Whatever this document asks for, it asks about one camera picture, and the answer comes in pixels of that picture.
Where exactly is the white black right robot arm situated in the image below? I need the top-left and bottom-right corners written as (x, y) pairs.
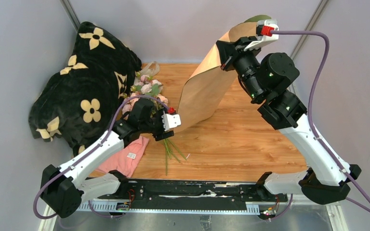
top-left (216, 37), bottom-right (361, 205)

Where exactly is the black blanket with cream flowers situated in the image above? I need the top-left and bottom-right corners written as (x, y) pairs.
top-left (28, 22), bottom-right (142, 155)

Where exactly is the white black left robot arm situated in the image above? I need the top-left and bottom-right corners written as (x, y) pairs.
top-left (33, 95), bottom-right (181, 219)

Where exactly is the pink fake rose stem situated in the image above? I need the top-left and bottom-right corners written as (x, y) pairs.
top-left (130, 74), bottom-right (163, 97)
top-left (121, 95), bottom-right (186, 175)

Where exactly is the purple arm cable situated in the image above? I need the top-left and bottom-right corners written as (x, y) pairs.
top-left (271, 30), bottom-right (370, 225)
top-left (33, 95), bottom-right (170, 220)

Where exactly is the green and tan wrapping paper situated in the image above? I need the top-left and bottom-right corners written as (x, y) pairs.
top-left (173, 14), bottom-right (272, 134)

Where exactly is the beige ribbon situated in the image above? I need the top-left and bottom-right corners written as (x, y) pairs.
top-left (136, 61), bottom-right (160, 78)

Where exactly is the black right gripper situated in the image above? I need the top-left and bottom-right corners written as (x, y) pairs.
top-left (215, 36), bottom-right (264, 103)

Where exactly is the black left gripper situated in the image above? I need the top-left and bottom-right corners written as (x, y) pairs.
top-left (140, 108), bottom-right (174, 141)

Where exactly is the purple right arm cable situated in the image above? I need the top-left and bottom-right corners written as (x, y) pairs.
top-left (271, 30), bottom-right (370, 225)

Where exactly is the pink folded cloth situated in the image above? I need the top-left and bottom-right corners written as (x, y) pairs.
top-left (95, 136), bottom-right (149, 178)

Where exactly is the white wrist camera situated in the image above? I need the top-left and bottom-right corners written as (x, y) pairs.
top-left (244, 19), bottom-right (279, 51)
top-left (161, 107), bottom-right (182, 131)

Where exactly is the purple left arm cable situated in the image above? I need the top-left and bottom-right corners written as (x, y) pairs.
top-left (33, 95), bottom-right (170, 220)

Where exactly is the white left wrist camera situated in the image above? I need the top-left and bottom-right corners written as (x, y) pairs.
top-left (161, 107), bottom-right (182, 131)

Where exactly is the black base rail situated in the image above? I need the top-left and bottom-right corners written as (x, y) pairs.
top-left (78, 179), bottom-right (293, 217)

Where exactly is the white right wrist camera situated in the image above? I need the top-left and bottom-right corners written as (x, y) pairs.
top-left (244, 19), bottom-right (279, 51)

